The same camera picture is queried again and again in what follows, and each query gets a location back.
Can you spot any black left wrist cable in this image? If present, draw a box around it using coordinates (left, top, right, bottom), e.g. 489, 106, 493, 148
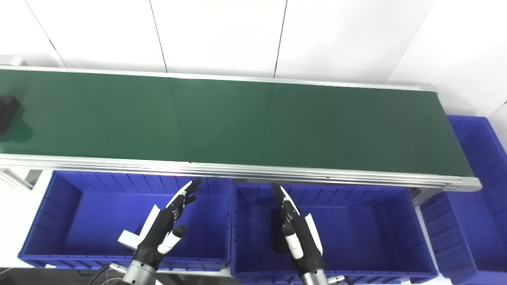
88, 263, 127, 285

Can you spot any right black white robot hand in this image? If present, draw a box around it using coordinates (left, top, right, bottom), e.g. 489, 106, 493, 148
271, 182, 324, 274

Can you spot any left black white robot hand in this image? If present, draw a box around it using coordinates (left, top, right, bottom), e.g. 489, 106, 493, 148
135, 178, 203, 266

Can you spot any blue plastic bin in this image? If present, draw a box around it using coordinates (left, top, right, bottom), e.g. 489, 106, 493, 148
420, 115, 507, 285
18, 170, 233, 272
230, 182, 439, 285

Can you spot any black cylinder block part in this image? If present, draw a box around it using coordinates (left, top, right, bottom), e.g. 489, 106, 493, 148
0, 95, 21, 135

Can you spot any white block part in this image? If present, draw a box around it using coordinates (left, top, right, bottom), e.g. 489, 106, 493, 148
118, 230, 140, 251

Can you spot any aluminium conveyor leg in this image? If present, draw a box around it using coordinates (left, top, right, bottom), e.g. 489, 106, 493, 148
411, 187, 441, 207
0, 168, 42, 190

